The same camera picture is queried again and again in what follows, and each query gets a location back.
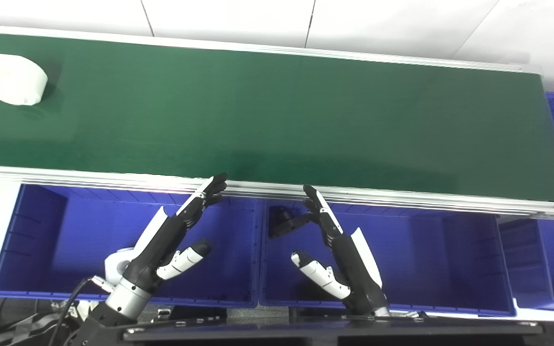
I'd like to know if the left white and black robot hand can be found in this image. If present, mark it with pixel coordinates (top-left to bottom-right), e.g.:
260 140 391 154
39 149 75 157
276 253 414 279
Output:
122 173 228 292

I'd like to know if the white cylindrical part with hole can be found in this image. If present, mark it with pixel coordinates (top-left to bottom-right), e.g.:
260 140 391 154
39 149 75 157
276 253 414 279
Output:
0 54 49 107

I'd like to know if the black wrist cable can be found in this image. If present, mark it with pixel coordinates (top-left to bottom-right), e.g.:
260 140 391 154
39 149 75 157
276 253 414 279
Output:
52 275 115 346

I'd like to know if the black robot chest plate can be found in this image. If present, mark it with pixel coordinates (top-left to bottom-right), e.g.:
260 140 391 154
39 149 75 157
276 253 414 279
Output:
65 315 554 346

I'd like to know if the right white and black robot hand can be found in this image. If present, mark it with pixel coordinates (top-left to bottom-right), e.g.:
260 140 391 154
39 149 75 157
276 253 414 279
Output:
290 185 388 312

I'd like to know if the black plastic part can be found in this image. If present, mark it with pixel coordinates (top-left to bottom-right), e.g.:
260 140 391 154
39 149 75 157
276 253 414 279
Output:
268 206 320 240

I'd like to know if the green conveyor belt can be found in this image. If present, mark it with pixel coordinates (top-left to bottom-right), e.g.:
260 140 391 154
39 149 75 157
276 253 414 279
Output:
0 24 554 222
0 31 554 203

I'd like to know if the black webbing strap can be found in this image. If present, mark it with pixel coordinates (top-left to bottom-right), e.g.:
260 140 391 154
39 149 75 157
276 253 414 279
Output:
0 298 66 346

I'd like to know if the white rounded part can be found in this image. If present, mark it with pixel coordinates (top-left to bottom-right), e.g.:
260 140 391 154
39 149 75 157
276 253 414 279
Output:
104 247 137 285

